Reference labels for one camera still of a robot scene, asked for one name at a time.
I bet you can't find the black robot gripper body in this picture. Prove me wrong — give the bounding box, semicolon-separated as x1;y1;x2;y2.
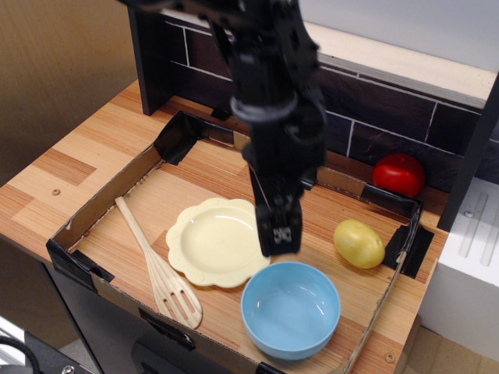
230;93;326;218

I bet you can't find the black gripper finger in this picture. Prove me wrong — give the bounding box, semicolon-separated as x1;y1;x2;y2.
272;204;303;256
256;206;280;256

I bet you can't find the light blue bowl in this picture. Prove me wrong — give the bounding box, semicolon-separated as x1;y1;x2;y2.
241;262;342;361

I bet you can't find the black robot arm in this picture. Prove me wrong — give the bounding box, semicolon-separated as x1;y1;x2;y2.
126;1;326;256

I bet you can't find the cream scalloped plate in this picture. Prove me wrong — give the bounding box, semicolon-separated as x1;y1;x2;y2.
166;198;271;288

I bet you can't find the yellow toy potato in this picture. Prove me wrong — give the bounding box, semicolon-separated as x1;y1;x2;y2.
334;219;385;269

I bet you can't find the cardboard tray border with tape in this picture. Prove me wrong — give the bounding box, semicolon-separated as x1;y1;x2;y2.
47;111;426;373

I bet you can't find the brick pattern backsplash panel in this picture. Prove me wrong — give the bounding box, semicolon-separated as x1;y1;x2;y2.
126;0;499;231

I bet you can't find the red toy tomato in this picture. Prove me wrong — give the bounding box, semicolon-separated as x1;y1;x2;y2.
372;153;426;197

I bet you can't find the wooden slotted spatula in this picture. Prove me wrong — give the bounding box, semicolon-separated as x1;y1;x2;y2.
115;196;203;329

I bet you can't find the white toy sink unit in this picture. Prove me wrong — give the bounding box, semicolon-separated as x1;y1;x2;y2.
419;178;498;360

